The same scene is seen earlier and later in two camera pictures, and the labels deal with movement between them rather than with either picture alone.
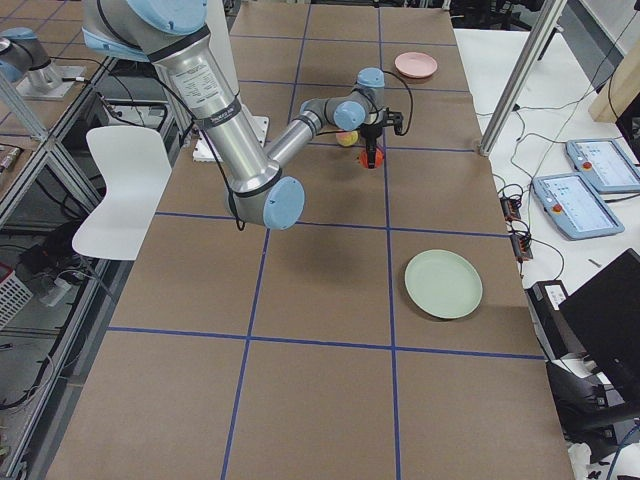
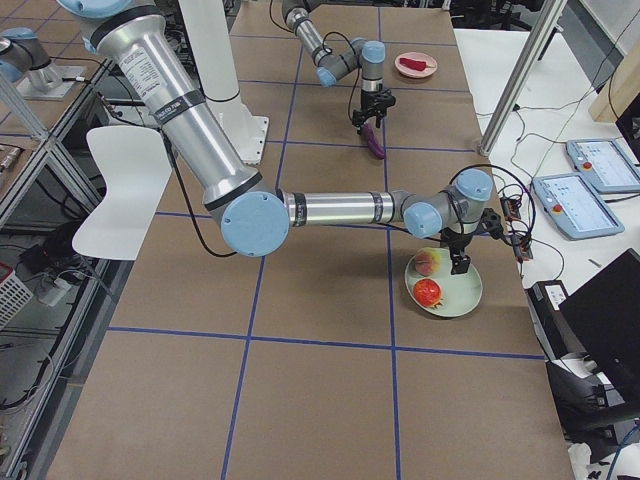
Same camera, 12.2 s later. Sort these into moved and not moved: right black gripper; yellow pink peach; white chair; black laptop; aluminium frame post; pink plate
Moved: right black gripper; yellow pink peach
Not moved: white chair; aluminium frame post; black laptop; pink plate
